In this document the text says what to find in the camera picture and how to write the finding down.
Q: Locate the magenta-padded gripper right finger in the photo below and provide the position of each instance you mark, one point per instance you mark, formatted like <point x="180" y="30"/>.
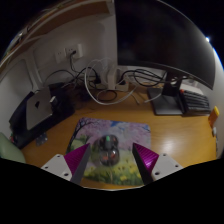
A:
<point x="146" y="158"/>

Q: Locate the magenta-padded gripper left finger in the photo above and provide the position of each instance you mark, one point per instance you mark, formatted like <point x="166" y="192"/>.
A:
<point x="78" y="159"/>

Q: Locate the floral print mouse pad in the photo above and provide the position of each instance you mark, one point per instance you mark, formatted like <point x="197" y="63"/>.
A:
<point x="130" y="133"/>

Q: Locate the black curved monitor with stand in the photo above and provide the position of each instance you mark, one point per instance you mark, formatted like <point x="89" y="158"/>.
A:
<point x="160" y="36"/>

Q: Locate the white power strip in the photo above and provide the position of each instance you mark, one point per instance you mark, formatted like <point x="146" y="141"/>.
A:
<point x="115" y="80"/>

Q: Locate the orange jar with yellow lid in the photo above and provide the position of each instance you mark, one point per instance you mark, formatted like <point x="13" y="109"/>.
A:
<point x="213" y="117"/>

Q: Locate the bright wall lamp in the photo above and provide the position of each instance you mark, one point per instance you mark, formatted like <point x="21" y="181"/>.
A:
<point x="207" y="39"/>

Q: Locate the white wall socket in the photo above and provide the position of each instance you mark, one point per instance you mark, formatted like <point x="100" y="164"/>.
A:
<point x="68" y="53"/>

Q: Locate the dark grey keyboard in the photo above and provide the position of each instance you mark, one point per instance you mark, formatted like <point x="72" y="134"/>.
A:
<point x="195" y="101"/>

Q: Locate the pale green appliance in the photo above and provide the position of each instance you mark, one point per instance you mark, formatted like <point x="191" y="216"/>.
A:
<point x="10" y="151"/>

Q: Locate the black desktop dock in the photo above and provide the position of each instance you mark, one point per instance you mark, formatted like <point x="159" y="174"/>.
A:
<point x="63" y="106"/>

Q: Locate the transparent computer mouse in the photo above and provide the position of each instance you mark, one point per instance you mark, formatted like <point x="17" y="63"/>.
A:
<point x="106" y="150"/>

